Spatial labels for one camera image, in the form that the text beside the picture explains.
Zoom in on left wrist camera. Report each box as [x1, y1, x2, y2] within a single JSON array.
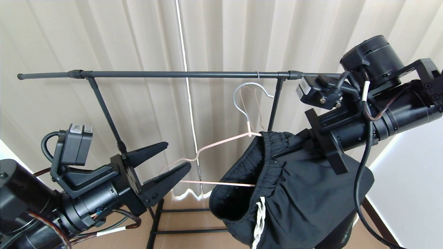
[[50, 124, 119, 200]]

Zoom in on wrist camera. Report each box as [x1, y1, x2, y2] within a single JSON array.
[[296, 71, 362, 113], [50, 124, 119, 200]]

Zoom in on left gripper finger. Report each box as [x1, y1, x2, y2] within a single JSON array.
[[125, 142, 169, 167], [140, 162, 192, 208]]

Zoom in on beige curtain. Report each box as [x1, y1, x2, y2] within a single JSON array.
[[0, 0, 443, 202]]

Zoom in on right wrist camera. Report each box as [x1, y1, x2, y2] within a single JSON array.
[[296, 71, 362, 113]]

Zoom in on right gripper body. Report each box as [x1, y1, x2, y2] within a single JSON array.
[[305, 107, 389, 175]]

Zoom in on black clothes rack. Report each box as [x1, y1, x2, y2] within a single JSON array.
[[17, 70, 343, 249]]

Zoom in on pink clothes hanger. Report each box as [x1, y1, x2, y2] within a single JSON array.
[[241, 72, 267, 130], [160, 82, 274, 187]]

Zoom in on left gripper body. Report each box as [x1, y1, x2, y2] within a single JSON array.
[[63, 153, 148, 229]]

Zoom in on black shorts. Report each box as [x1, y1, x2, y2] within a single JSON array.
[[209, 131, 375, 249]]

